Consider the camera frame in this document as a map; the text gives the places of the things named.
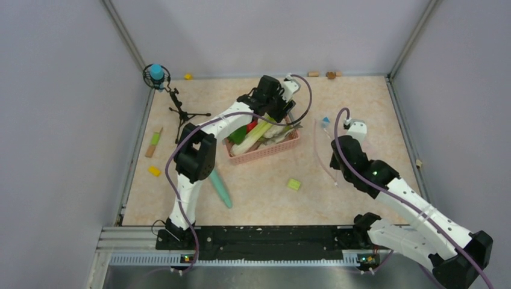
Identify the clear pink zip bag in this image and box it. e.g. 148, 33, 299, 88
313, 117, 339, 188

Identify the green celery stalk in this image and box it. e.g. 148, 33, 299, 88
230, 119, 273, 157

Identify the green bell pepper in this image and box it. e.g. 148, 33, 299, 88
227, 125, 247, 145

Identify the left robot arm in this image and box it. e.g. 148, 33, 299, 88
164, 74, 301, 249

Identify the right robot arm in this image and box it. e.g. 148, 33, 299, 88
330, 135, 493, 288

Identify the white cauliflower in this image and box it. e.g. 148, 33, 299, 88
263, 125, 289, 140

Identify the grey toy fish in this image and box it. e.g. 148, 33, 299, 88
260, 124, 303, 146

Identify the pink plastic basket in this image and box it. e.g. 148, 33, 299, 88
223, 129, 300, 165

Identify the green square block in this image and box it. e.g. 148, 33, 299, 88
286, 178, 301, 191

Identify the teal silicone tool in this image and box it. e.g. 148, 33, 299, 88
209, 169, 233, 208

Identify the blue microphone on tripod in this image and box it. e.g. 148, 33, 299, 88
142, 63, 212, 144

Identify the green and wood stick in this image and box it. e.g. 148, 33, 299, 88
145, 126, 163, 158

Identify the yellow block at left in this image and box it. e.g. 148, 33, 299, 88
148, 166, 161, 177

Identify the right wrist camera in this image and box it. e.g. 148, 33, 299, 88
343, 118, 368, 144

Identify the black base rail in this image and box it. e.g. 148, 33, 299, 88
155, 225, 377, 261

